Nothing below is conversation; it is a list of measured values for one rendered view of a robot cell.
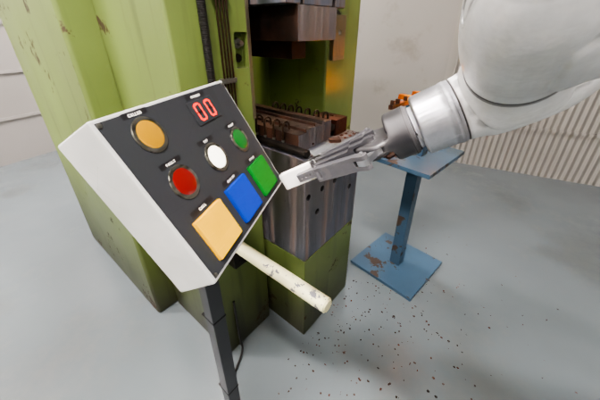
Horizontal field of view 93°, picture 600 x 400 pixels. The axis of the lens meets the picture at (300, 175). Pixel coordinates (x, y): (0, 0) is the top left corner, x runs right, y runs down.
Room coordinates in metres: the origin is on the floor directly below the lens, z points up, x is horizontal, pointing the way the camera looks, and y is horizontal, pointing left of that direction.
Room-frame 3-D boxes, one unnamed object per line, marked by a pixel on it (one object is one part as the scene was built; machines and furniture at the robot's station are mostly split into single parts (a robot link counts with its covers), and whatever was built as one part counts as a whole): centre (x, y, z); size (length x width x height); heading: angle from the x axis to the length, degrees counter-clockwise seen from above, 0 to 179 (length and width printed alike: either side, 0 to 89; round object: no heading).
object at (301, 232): (1.18, 0.08, 0.69); 0.56 x 0.38 x 0.45; 50
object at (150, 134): (0.40, 0.22, 1.16); 0.05 x 0.03 x 0.04; 140
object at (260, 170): (0.57, 0.09, 1.01); 0.07 x 0.05 x 0.07; 165
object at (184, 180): (0.39, 0.18, 1.09); 0.05 x 0.03 x 0.04; 140
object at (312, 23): (1.13, 0.10, 1.32); 0.42 x 0.20 x 0.10; 50
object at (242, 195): (0.48, 0.11, 1.01); 0.07 x 0.05 x 0.07; 165
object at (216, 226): (0.38, 0.14, 1.01); 0.07 x 0.05 x 0.07; 165
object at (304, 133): (1.13, 0.10, 0.96); 0.42 x 0.20 x 0.09; 50
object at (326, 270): (1.18, 0.08, 0.23); 0.56 x 0.38 x 0.47; 50
